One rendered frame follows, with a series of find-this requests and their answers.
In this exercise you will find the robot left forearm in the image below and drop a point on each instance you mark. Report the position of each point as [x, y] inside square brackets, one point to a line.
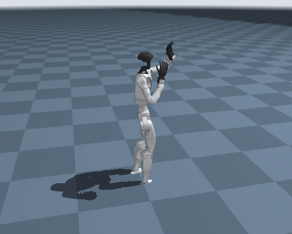
[168, 61]

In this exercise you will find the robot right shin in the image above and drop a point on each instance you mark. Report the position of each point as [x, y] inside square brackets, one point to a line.
[146, 163]

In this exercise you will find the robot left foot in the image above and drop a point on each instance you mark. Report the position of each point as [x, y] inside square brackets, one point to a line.
[139, 170]

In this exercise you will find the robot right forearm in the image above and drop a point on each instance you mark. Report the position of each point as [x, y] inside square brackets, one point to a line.
[156, 94]

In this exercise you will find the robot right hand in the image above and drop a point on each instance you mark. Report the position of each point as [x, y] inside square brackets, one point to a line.
[163, 71]

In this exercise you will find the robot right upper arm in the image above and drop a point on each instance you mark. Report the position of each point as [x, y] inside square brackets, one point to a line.
[142, 83]

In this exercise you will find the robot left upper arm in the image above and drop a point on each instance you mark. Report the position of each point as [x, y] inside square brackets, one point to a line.
[153, 70]

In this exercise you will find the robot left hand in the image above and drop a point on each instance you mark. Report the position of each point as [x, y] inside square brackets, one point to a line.
[169, 51]

